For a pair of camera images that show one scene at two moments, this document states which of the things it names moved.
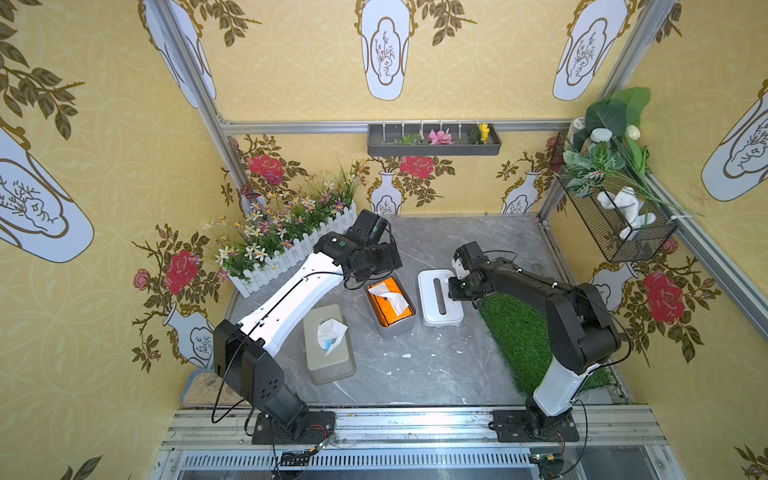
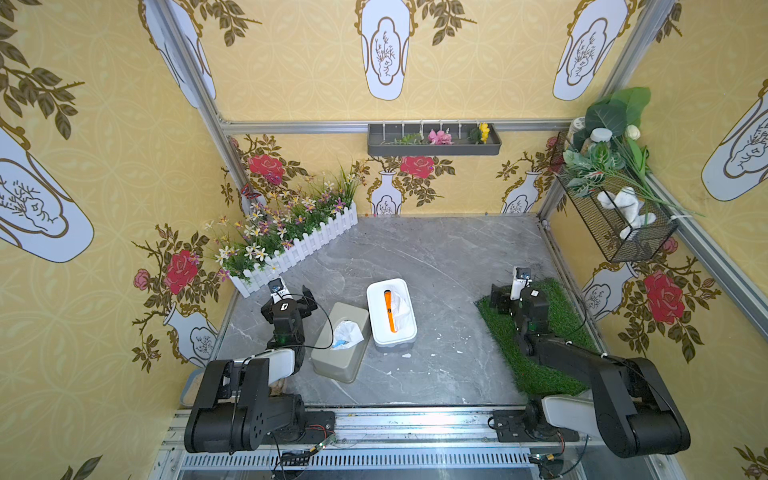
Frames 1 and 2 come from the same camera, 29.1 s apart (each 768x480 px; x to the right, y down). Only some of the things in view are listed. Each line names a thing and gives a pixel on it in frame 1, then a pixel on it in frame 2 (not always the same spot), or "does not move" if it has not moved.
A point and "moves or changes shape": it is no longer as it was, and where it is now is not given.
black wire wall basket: (623, 220) does not move
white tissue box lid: (437, 309) to (391, 312)
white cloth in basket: (626, 198) does not move
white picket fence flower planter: (280, 229) does not move
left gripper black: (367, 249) to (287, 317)
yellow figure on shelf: (483, 127) does not move
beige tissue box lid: (339, 362) moves or changes shape
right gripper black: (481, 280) to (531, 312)
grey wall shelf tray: (411, 140) does not move
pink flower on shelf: (439, 138) does not move
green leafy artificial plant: (606, 151) does not move
